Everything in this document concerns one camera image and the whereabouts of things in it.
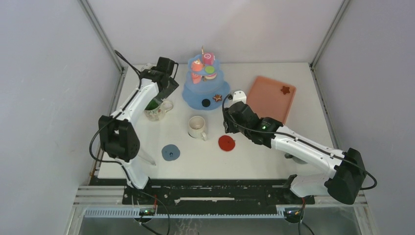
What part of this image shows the red apple-shaped coaster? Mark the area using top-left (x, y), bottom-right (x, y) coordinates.
top-left (218, 135), bottom-right (235, 152)

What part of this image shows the aluminium frame post left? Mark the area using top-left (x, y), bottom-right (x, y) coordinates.
top-left (78, 0), bottom-right (124, 73)

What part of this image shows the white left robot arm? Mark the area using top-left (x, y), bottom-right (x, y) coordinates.
top-left (97, 57), bottom-right (179, 204)

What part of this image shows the dark brown star cookie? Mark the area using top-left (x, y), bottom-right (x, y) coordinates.
top-left (280, 86), bottom-right (291, 95)

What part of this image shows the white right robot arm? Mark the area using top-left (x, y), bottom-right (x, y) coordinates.
top-left (221, 90), bottom-right (372, 205)

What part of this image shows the star-shaped brown cookie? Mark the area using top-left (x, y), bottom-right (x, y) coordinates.
top-left (212, 94), bottom-right (223, 102)

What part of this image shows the grey speckled mug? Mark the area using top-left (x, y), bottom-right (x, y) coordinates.
top-left (284, 153), bottom-right (307, 165)

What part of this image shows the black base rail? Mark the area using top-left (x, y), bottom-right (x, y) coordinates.
top-left (77, 178), bottom-right (367, 224)

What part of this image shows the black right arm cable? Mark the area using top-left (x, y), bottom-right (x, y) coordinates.
top-left (222, 93), bottom-right (378, 192)

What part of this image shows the aluminium frame post right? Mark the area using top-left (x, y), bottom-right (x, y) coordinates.
top-left (310, 0), bottom-right (351, 71)

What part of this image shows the aluminium frame post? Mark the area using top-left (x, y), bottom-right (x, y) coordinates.
top-left (78, 0), bottom-right (124, 73)
top-left (310, 0), bottom-right (351, 71)

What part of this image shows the black sandwich cookie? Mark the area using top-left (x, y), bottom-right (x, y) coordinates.
top-left (202, 99), bottom-right (211, 108)

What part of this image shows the white speckled mug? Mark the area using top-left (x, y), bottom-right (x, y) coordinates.
top-left (187, 116), bottom-right (208, 141)

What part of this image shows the green macaron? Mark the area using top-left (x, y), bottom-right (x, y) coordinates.
top-left (205, 66), bottom-right (215, 74)

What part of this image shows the pink rectangular tray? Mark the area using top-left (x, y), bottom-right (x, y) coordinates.
top-left (247, 76), bottom-right (297, 124)

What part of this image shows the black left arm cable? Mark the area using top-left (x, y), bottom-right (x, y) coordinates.
top-left (89, 49), bottom-right (172, 235)

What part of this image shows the blue three-tier cake stand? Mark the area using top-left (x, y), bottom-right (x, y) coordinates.
top-left (182, 50), bottom-right (231, 111)

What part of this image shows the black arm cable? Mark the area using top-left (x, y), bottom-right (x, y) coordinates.
top-left (222, 93), bottom-right (378, 192)
top-left (89, 49), bottom-right (172, 235)

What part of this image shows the light pink swirl roll cake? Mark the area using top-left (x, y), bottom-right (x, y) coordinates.
top-left (191, 73), bottom-right (202, 84)

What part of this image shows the magenta swirl roll cake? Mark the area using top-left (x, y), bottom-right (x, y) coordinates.
top-left (202, 52), bottom-right (215, 66)

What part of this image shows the green-lined floral cream mug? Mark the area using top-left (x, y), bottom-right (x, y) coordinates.
top-left (144, 100), bottom-right (174, 121)

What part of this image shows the blue-grey round coaster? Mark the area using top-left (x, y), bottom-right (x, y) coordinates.
top-left (161, 144), bottom-right (181, 161)

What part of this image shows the pink frosted donut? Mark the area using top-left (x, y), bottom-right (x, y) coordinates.
top-left (205, 73), bottom-right (217, 80)

